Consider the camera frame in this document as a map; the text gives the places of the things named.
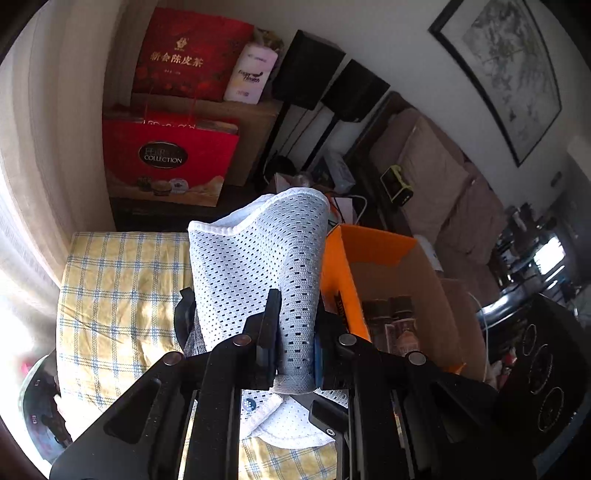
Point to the brown sofa cushion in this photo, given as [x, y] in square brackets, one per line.
[434, 180]
[475, 221]

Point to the white soft package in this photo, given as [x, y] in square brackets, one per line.
[249, 74]

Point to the framed ink painting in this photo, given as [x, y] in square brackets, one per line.
[508, 69]

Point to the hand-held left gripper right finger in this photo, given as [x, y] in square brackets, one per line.
[317, 364]

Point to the dark wooden stool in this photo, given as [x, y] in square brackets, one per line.
[161, 217]

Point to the wooden sofa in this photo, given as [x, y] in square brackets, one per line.
[461, 277]

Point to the red chocolate gift bag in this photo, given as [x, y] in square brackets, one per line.
[171, 161]

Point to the gold gift bag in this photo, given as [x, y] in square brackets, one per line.
[270, 39]

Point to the green handheld device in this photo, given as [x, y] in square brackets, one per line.
[396, 184]

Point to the black speaker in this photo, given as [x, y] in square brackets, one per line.
[307, 69]
[355, 92]

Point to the dark printed round plate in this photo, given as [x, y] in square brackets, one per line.
[41, 415]

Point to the brown cardboard box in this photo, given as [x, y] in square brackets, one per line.
[256, 138]

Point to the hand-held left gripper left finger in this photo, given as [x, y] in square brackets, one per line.
[264, 355]

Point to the orange cardboard box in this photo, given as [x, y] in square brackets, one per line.
[369, 244]

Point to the white mesh cloth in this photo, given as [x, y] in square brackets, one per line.
[258, 258]

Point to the glass coffee table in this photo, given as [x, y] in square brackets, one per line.
[531, 263]

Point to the black speaker stand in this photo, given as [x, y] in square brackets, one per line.
[323, 134]
[277, 138]

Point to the blue and white box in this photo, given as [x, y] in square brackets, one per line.
[339, 170]

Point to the red tea gift bag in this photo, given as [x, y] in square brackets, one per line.
[189, 55]

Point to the yellow plaid cloth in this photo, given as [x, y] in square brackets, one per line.
[120, 286]

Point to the white rounded device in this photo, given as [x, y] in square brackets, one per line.
[430, 251]

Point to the brown bottle orange label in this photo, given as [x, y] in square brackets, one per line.
[405, 323]

